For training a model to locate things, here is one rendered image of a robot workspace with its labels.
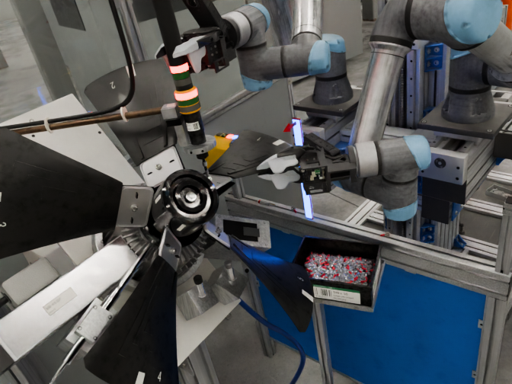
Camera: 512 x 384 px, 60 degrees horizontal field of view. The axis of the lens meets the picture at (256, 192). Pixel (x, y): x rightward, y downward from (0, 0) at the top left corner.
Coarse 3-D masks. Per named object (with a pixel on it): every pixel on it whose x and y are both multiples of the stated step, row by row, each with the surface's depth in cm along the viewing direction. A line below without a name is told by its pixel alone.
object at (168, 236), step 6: (168, 234) 85; (162, 240) 83; (168, 240) 85; (174, 240) 88; (162, 246) 82; (174, 246) 88; (180, 246) 91; (162, 252) 82; (168, 252) 85; (180, 252) 90; (168, 258) 85; (174, 258) 88; (174, 264) 88
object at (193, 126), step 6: (186, 114) 87; (192, 114) 87; (198, 114) 87; (186, 120) 88; (192, 120) 87; (198, 120) 88; (186, 126) 89; (192, 126) 88; (198, 126) 88; (192, 132) 88; (198, 132) 89; (192, 138) 90; (198, 138) 89; (204, 138) 90; (192, 144) 91; (198, 144) 90; (198, 156) 92; (204, 156) 92
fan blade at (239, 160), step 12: (252, 132) 116; (240, 144) 111; (252, 144) 111; (264, 144) 110; (288, 144) 111; (228, 156) 106; (240, 156) 105; (252, 156) 104; (264, 156) 104; (216, 168) 101; (228, 168) 100; (240, 168) 99; (252, 168) 99
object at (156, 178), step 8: (160, 152) 93; (168, 152) 92; (176, 152) 91; (152, 160) 93; (160, 160) 92; (168, 160) 92; (176, 160) 91; (144, 168) 93; (152, 168) 93; (168, 168) 91; (176, 168) 91; (144, 176) 93; (152, 176) 92; (160, 176) 92; (152, 184) 92
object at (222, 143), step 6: (216, 138) 146; (222, 138) 145; (228, 138) 144; (216, 144) 142; (222, 144) 141; (228, 144) 140; (210, 150) 142; (216, 150) 140; (222, 150) 138; (210, 156) 143; (216, 156) 141; (210, 162) 145
